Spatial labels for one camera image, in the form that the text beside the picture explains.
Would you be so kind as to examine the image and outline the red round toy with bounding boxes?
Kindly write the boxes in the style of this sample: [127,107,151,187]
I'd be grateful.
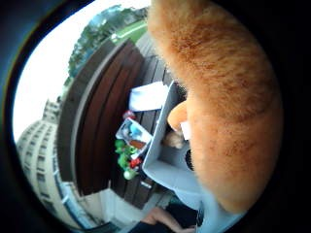
[121,110,137,121]

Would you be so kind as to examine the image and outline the orange plush toy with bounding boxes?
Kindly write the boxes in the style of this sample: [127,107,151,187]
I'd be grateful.
[147,0,285,216]

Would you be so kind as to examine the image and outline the dark wooden fence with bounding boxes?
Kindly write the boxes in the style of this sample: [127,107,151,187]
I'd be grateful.
[55,38,146,197]

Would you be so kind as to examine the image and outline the beige plush toy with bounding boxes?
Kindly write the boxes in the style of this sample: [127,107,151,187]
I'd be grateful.
[162,130,186,150]

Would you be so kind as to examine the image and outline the white and green ball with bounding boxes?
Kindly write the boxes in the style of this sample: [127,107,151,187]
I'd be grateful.
[122,168,139,181]

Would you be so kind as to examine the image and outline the pale multistorey building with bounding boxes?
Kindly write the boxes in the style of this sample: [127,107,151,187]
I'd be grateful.
[16,99,83,228]

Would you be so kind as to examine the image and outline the person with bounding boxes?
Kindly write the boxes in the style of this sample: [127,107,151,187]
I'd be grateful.
[128,202,204,233]

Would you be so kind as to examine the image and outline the green trees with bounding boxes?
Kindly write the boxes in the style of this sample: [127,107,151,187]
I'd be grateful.
[67,4,150,80]

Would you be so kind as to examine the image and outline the small red toy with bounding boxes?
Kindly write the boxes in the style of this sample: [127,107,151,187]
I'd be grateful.
[129,156,143,170]

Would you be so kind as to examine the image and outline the grey storage box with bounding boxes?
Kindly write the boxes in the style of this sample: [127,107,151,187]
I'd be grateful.
[141,81,248,233]

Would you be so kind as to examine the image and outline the small white tray of toys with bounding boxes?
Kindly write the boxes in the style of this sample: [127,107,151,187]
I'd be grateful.
[115,117,154,153]

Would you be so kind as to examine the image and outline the green plush toy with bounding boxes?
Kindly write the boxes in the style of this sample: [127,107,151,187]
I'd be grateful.
[114,139,139,172]

